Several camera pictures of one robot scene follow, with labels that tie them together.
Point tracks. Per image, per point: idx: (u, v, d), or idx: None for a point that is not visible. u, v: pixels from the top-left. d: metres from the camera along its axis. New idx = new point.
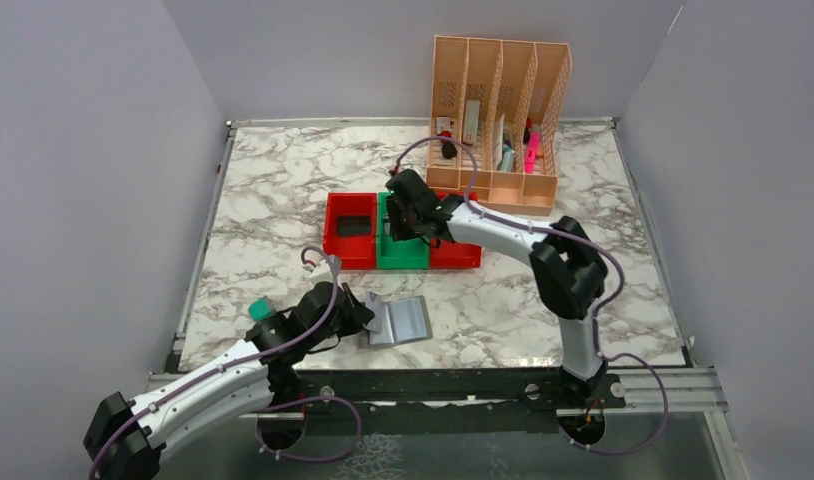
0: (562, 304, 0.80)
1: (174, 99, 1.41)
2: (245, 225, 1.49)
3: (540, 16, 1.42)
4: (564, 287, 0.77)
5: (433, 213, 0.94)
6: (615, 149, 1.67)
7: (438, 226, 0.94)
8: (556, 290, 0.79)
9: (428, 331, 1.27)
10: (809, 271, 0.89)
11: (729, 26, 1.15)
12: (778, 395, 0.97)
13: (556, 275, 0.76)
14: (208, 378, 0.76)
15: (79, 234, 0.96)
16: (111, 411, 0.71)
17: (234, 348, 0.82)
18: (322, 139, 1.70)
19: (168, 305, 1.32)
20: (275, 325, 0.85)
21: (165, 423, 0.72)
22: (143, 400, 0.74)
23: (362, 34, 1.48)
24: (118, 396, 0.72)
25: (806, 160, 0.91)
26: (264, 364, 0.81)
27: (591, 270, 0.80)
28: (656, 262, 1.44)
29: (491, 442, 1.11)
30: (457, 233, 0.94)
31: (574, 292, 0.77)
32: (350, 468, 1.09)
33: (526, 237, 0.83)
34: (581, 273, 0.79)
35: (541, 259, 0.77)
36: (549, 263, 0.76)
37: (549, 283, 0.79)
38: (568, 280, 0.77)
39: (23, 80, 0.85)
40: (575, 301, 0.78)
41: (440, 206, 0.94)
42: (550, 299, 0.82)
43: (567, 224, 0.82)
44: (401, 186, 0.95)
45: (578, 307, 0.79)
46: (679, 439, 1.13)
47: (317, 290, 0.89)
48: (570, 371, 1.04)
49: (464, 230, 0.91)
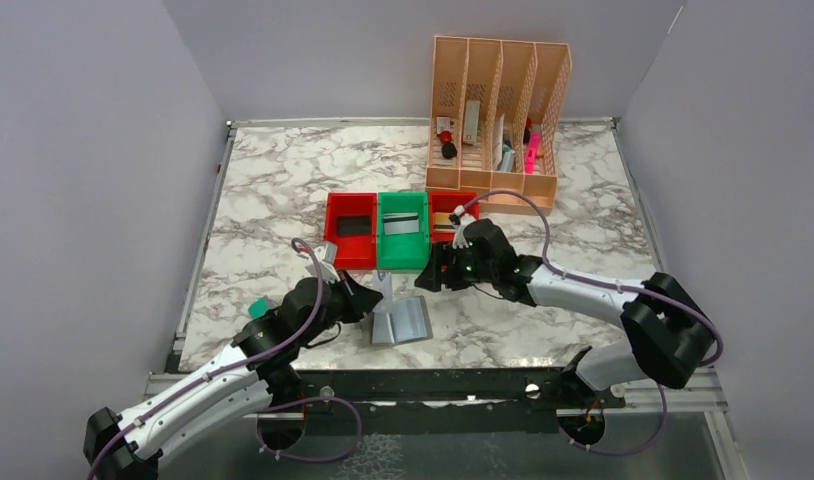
0: (665, 371, 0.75)
1: (175, 99, 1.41)
2: (245, 225, 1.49)
3: (540, 16, 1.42)
4: (665, 352, 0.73)
5: (514, 276, 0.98)
6: (615, 149, 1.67)
7: (520, 290, 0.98)
8: (656, 356, 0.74)
9: (428, 331, 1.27)
10: (809, 271, 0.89)
11: (729, 25, 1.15)
12: (778, 395, 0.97)
13: (654, 340, 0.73)
14: (194, 390, 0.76)
15: (79, 233, 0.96)
16: (99, 427, 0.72)
17: (221, 354, 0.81)
18: (322, 139, 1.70)
19: (168, 305, 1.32)
20: (263, 327, 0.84)
21: (152, 437, 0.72)
22: (130, 414, 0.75)
23: (361, 33, 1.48)
24: (105, 412, 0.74)
25: (806, 159, 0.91)
26: (252, 369, 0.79)
27: (695, 333, 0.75)
28: (656, 262, 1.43)
29: (491, 441, 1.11)
30: (539, 295, 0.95)
31: (677, 358, 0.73)
32: (350, 468, 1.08)
33: (616, 297, 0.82)
34: (684, 337, 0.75)
35: (633, 321, 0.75)
36: (644, 327, 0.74)
37: (647, 348, 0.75)
38: (667, 344, 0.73)
39: (23, 79, 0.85)
40: (679, 367, 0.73)
41: (518, 269, 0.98)
42: (652, 367, 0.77)
43: (663, 283, 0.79)
44: (485, 242, 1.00)
45: (684, 373, 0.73)
46: (679, 439, 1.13)
47: (298, 291, 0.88)
48: (583, 379, 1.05)
49: (546, 292, 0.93)
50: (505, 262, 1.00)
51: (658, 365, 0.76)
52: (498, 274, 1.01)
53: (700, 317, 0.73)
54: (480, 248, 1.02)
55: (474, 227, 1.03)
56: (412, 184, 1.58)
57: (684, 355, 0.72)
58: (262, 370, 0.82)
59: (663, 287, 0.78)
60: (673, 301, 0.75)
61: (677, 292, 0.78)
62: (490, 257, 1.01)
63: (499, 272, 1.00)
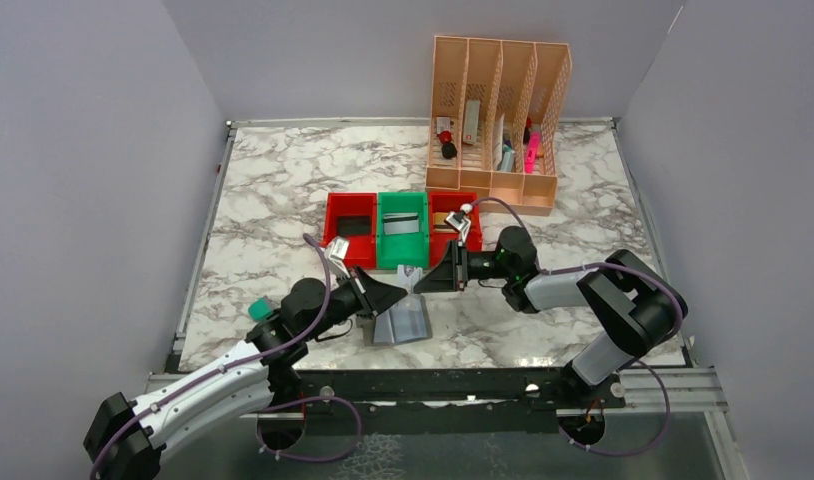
0: (629, 338, 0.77)
1: (174, 99, 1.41)
2: (245, 225, 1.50)
3: (540, 17, 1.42)
4: (621, 313, 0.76)
5: (518, 287, 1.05)
6: (615, 149, 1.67)
7: (523, 300, 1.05)
8: (616, 320, 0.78)
9: (429, 332, 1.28)
10: (809, 270, 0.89)
11: (729, 25, 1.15)
12: (778, 395, 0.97)
13: (605, 300, 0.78)
14: (209, 380, 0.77)
15: (79, 233, 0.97)
16: (113, 411, 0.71)
17: (235, 348, 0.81)
18: (322, 139, 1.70)
19: (168, 305, 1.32)
20: (275, 327, 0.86)
21: (167, 423, 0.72)
22: (144, 401, 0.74)
23: (361, 33, 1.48)
24: (120, 397, 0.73)
25: (805, 160, 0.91)
26: (264, 364, 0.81)
27: (662, 303, 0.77)
28: (656, 262, 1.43)
29: (491, 442, 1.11)
30: (538, 302, 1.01)
31: (638, 322, 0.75)
32: (350, 468, 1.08)
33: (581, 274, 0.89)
34: (646, 305, 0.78)
35: (589, 285, 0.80)
36: (597, 290, 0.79)
37: (608, 314, 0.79)
38: (625, 308, 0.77)
39: (23, 80, 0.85)
40: (637, 329, 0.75)
41: (519, 279, 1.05)
42: (618, 335, 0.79)
43: (623, 258, 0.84)
44: (518, 257, 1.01)
45: (645, 337, 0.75)
46: (680, 440, 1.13)
47: (295, 293, 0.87)
48: (580, 375, 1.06)
49: (539, 292, 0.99)
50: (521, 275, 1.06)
51: (622, 332, 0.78)
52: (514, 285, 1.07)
53: (658, 284, 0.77)
54: (511, 260, 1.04)
55: (511, 237, 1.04)
56: (412, 184, 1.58)
57: (644, 319, 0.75)
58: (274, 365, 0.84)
59: (624, 260, 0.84)
60: (625, 268, 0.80)
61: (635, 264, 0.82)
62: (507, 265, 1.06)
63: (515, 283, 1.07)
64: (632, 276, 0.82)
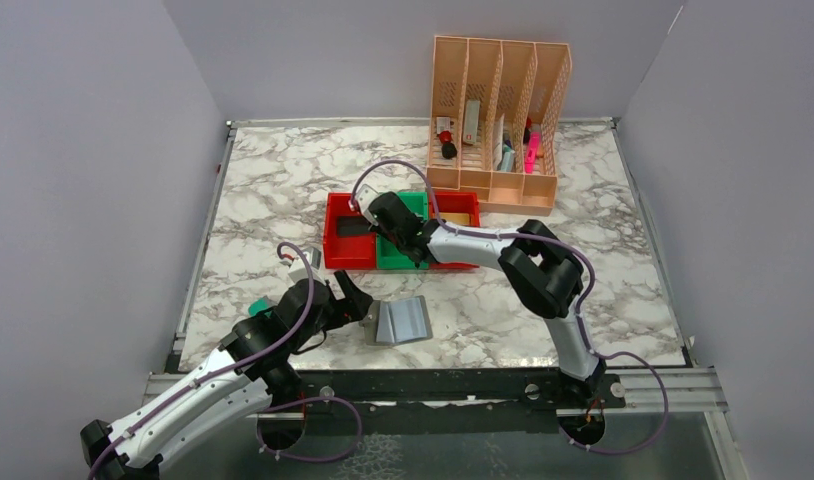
0: (544, 308, 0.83)
1: (174, 99, 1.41)
2: (245, 225, 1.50)
3: (541, 17, 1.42)
4: (536, 286, 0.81)
5: (416, 239, 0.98)
6: (615, 150, 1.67)
7: (424, 252, 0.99)
8: (531, 292, 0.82)
9: (428, 331, 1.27)
10: (810, 269, 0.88)
11: (730, 24, 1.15)
12: (779, 394, 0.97)
13: (528, 275, 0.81)
14: (181, 398, 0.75)
15: (79, 234, 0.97)
16: (91, 439, 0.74)
17: (210, 359, 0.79)
18: (322, 139, 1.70)
19: (168, 305, 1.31)
20: (254, 328, 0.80)
21: (141, 448, 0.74)
22: (120, 425, 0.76)
23: (360, 33, 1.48)
24: (95, 425, 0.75)
25: (805, 159, 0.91)
26: (239, 374, 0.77)
27: (564, 270, 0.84)
28: (656, 262, 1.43)
29: (491, 442, 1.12)
30: (439, 254, 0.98)
31: (549, 291, 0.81)
32: (350, 468, 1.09)
33: (496, 245, 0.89)
34: (552, 274, 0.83)
35: (509, 262, 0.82)
36: (517, 264, 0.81)
37: (524, 285, 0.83)
38: (541, 280, 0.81)
39: (25, 81, 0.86)
40: (553, 300, 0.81)
41: (421, 231, 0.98)
42: (531, 302, 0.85)
43: (533, 226, 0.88)
44: (386, 212, 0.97)
45: (558, 306, 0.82)
46: (678, 439, 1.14)
47: (297, 288, 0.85)
48: (568, 373, 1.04)
49: (444, 250, 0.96)
50: (409, 228, 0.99)
51: (536, 301, 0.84)
52: (403, 239, 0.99)
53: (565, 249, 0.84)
54: (382, 220, 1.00)
55: (376, 199, 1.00)
56: (412, 184, 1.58)
57: (553, 289, 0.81)
58: (253, 372, 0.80)
59: (533, 230, 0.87)
60: (539, 239, 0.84)
61: (545, 233, 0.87)
62: (393, 225, 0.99)
63: (404, 237, 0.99)
64: (541, 244, 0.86)
